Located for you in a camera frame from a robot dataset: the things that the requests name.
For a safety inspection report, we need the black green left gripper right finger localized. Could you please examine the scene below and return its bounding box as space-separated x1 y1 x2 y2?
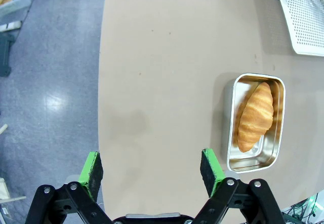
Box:
193 148 287 224

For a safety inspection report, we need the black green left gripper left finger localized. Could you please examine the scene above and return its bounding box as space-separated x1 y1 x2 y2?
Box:
24 151 113 224

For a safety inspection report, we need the rectangular stainless steel container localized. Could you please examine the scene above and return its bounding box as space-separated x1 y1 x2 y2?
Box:
222 72 286 174

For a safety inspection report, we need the golden brown croissant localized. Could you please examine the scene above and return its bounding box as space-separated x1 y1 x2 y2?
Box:
237 81 274 153

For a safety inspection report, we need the black plastic crate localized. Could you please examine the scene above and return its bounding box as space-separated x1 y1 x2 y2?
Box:
0 33 16 78

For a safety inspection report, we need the light wooden strip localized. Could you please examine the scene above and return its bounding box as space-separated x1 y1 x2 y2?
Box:
0 21 23 33

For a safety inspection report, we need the white perforated metal tray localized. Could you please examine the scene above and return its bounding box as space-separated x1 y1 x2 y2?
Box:
272 0 324 57

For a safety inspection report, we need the grey plastic bin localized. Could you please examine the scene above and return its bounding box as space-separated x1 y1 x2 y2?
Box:
0 0 32 20

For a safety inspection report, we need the light wooden frame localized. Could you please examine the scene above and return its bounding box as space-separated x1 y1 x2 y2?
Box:
0 177 27 216

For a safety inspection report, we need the bundle of cables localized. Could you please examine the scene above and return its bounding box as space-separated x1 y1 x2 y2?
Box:
280 193 324 224

